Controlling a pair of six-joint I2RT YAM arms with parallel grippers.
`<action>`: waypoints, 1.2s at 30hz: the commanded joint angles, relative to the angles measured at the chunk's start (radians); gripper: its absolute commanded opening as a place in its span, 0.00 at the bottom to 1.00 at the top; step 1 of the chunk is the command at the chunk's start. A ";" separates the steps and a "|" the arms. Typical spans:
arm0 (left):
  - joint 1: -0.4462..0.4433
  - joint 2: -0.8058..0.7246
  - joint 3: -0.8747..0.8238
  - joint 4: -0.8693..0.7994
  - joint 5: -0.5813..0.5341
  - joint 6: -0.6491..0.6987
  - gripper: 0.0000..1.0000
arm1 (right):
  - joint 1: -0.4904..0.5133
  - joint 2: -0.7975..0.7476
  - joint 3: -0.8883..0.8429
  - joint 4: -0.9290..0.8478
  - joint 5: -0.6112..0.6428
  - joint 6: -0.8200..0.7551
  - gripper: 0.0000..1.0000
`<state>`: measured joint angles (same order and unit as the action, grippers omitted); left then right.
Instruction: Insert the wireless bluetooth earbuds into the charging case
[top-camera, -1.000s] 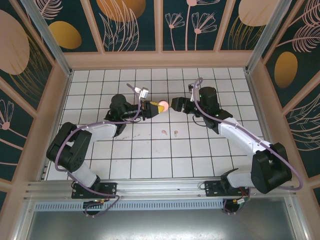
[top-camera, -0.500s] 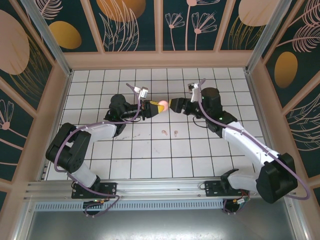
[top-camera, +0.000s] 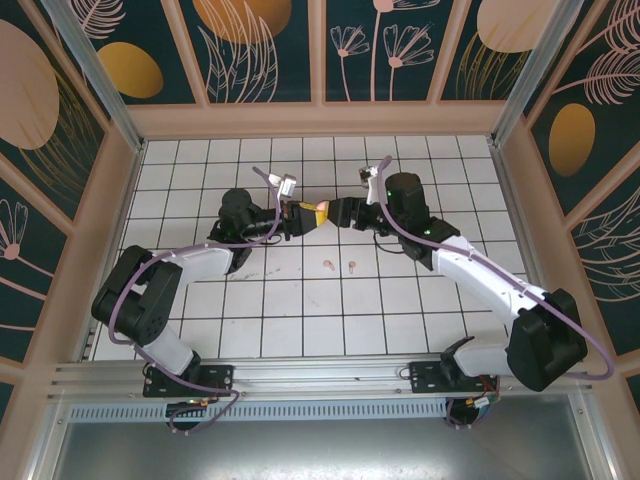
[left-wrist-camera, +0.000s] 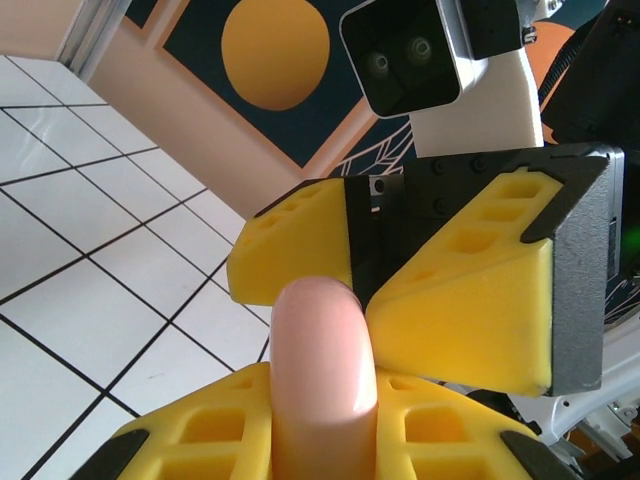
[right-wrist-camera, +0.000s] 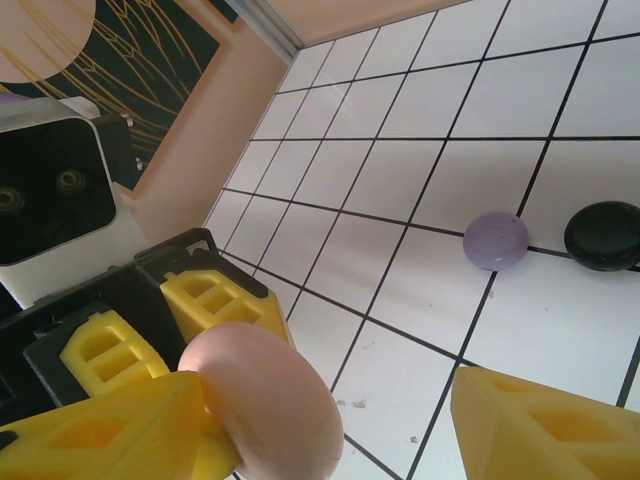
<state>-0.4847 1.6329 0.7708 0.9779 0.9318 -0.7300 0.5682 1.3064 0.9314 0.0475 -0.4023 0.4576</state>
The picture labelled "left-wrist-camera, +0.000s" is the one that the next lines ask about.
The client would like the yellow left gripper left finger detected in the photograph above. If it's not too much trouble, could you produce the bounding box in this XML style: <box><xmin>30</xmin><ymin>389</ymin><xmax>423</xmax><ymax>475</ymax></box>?
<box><xmin>72</xmin><ymin>362</ymin><xmax>275</xmax><ymax>480</ymax></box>

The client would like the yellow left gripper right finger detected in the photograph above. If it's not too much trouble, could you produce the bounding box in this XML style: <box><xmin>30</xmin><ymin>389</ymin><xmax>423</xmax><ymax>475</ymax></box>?
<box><xmin>372</xmin><ymin>369</ymin><xmax>581</xmax><ymax>480</ymax></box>

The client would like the pink earbud charging case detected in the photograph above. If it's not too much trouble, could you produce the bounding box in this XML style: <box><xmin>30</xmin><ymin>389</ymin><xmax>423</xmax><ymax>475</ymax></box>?
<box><xmin>269</xmin><ymin>277</ymin><xmax>379</xmax><ymax>480</ymax></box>

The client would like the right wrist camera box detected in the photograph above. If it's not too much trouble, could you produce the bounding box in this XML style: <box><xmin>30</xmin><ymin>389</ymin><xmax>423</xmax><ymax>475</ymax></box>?
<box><xmin>339</xmin><ymin>0</ymin><xmax>546</xmax><ymax>157</ymax></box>

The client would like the aluminium frame post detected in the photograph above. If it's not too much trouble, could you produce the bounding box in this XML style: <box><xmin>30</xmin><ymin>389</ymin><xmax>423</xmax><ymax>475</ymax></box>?
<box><xmin>54</xmin><ymin>0</ymin><xmax>134</xmax><ymax>84</ymax></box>

